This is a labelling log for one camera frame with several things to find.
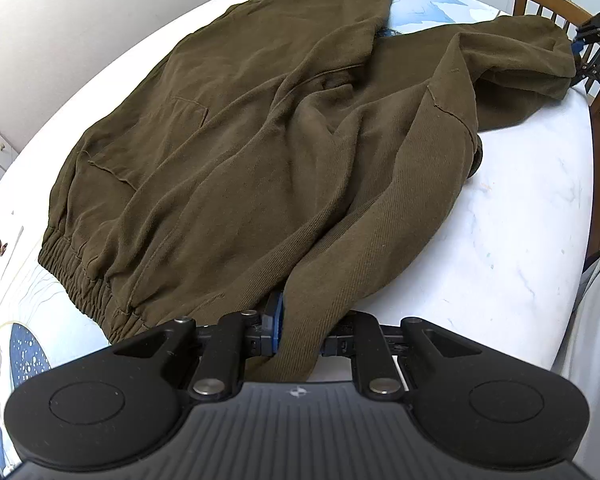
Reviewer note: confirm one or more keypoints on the person white clothing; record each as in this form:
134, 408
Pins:
579, 361

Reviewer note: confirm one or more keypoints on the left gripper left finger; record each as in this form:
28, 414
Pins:
266, 333

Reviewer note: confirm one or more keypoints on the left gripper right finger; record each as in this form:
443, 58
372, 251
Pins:
338, 344

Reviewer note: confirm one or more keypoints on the olive green sweatshirt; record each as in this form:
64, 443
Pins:
293, 143

